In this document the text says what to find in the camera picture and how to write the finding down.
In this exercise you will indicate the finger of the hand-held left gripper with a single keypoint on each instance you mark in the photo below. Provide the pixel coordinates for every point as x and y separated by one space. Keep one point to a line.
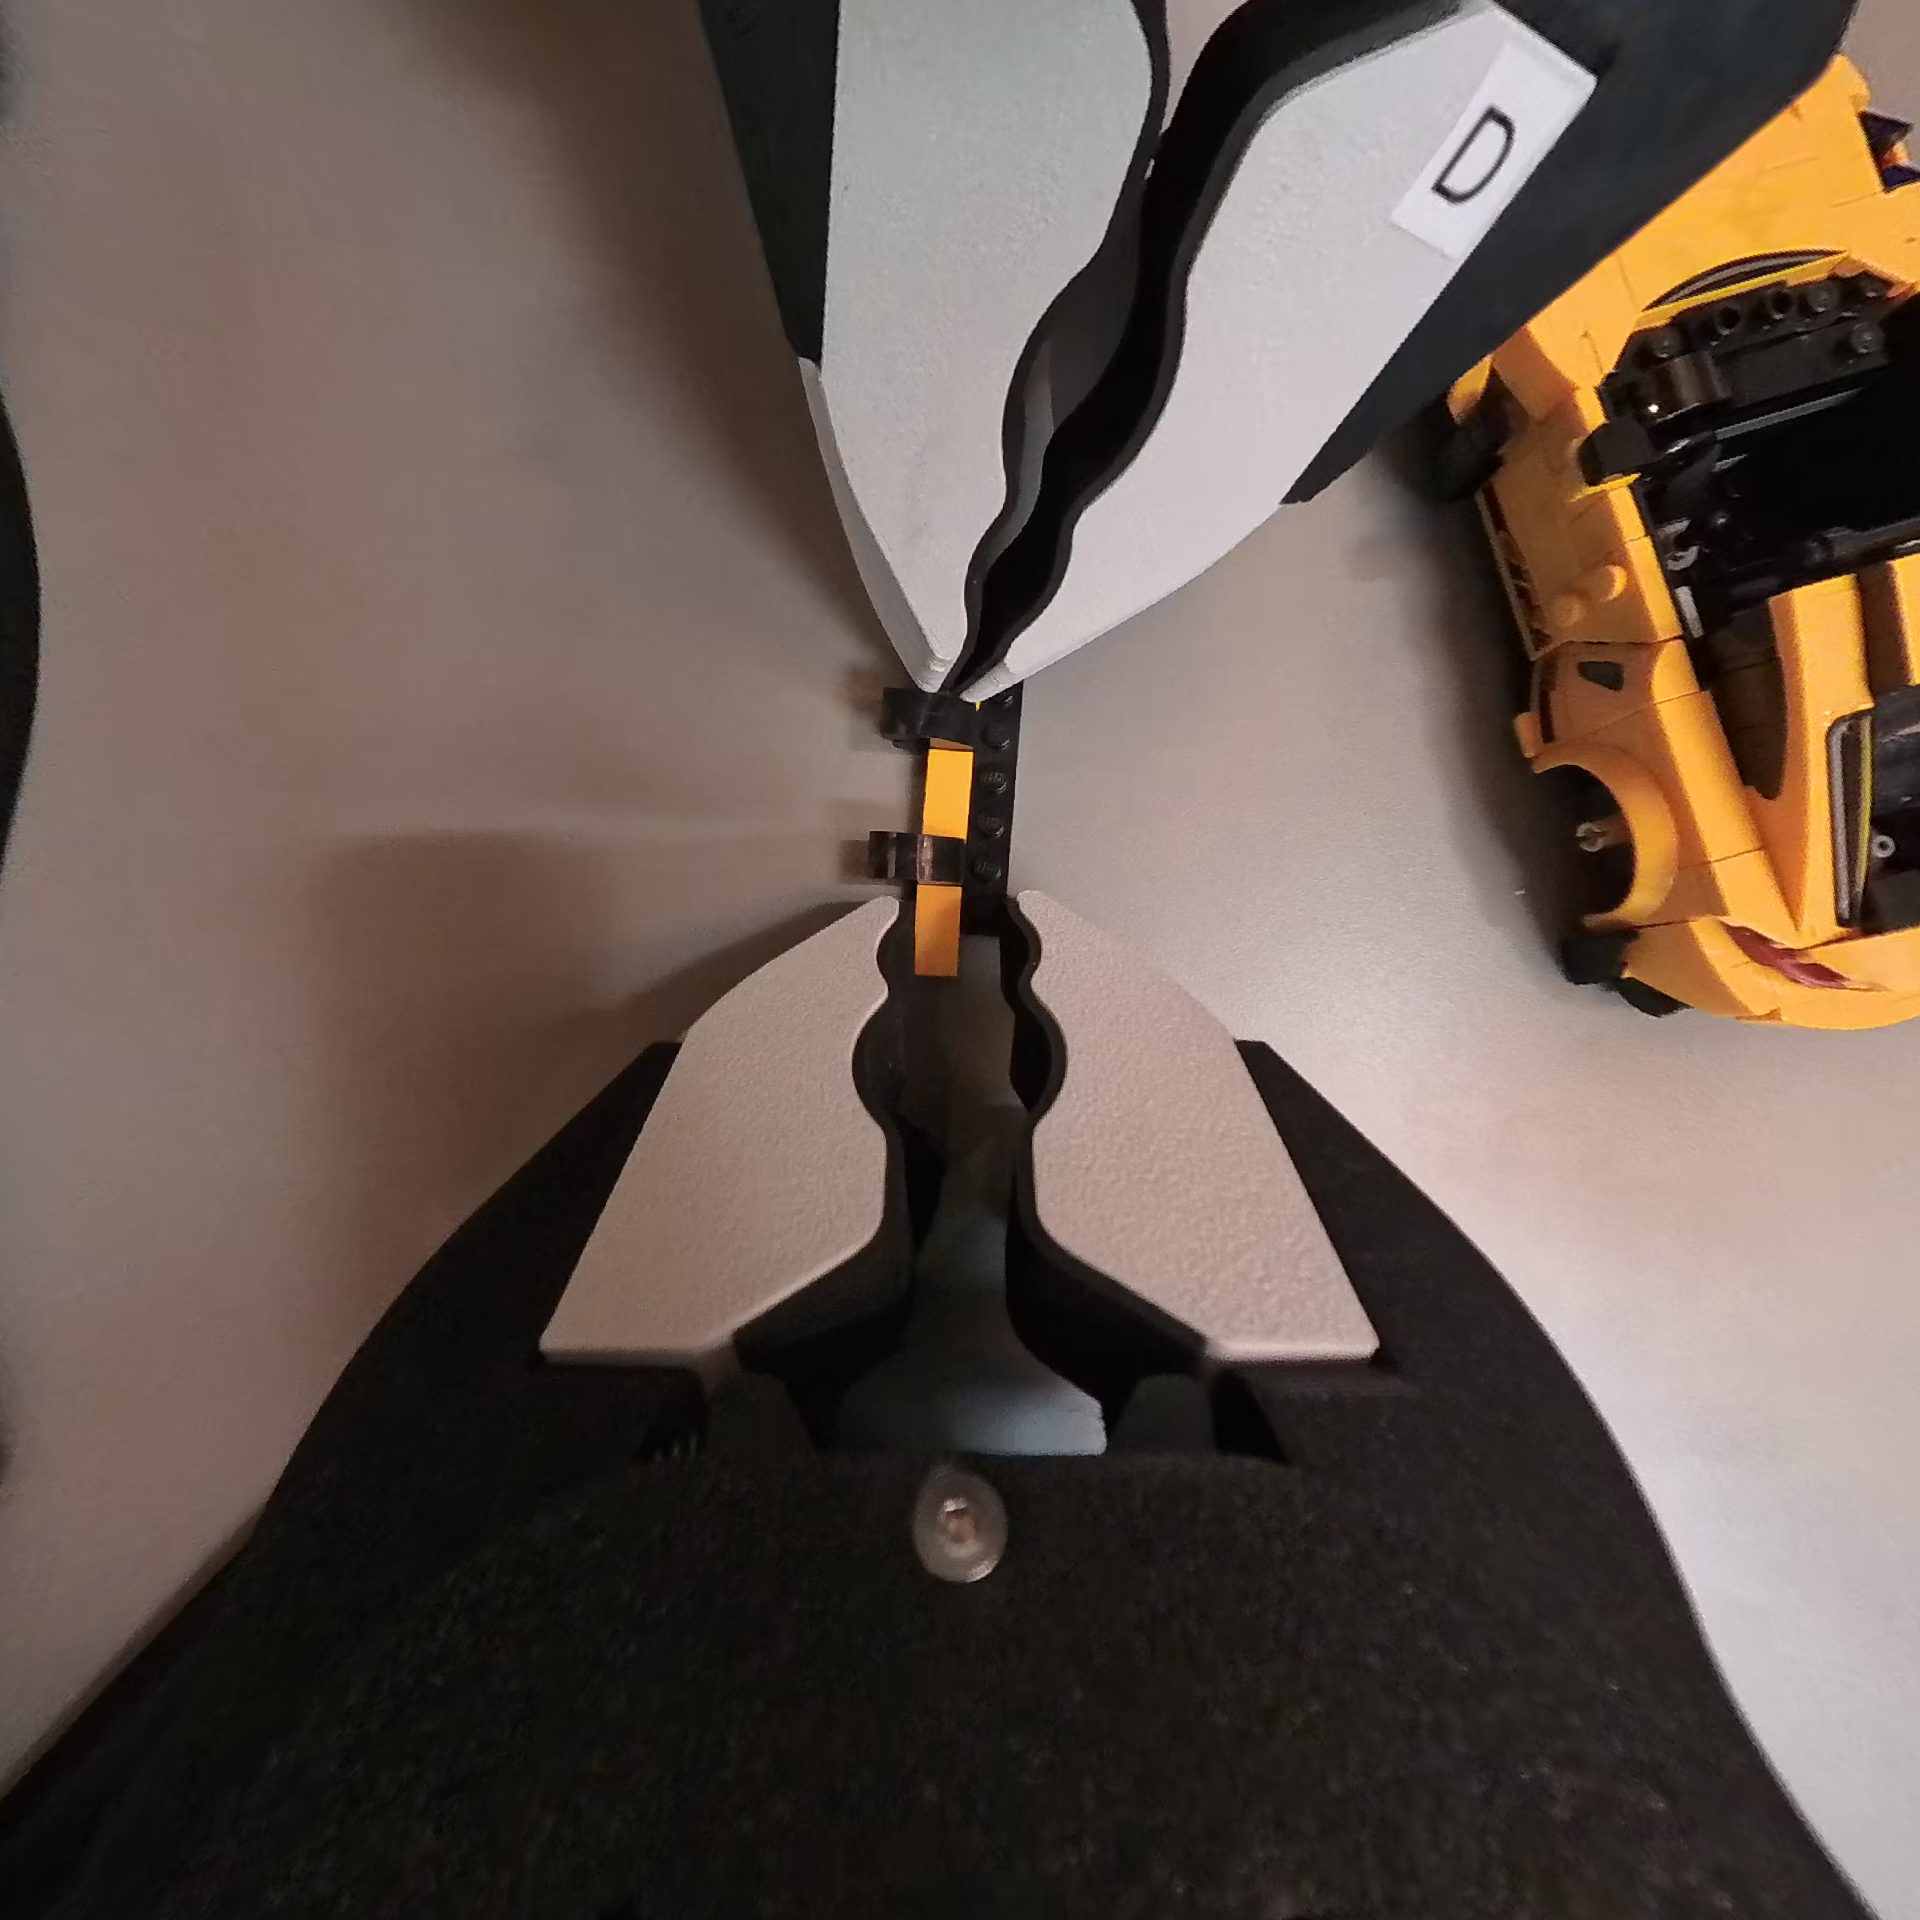
943 267
1304 331

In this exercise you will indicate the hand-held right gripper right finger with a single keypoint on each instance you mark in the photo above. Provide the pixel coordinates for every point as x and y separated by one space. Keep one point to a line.
1187 1186

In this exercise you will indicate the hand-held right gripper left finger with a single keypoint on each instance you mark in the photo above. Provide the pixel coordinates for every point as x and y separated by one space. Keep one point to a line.
750 1186

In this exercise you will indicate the black yellow lego plate assembly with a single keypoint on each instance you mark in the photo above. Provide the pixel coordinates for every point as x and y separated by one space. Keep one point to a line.
989 809

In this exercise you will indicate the yellow lego car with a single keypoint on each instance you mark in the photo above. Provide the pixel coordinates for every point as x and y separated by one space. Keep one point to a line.
1724 672

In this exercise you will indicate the person's dark clothed torso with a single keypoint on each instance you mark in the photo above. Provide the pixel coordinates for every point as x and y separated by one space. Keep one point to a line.
10 632

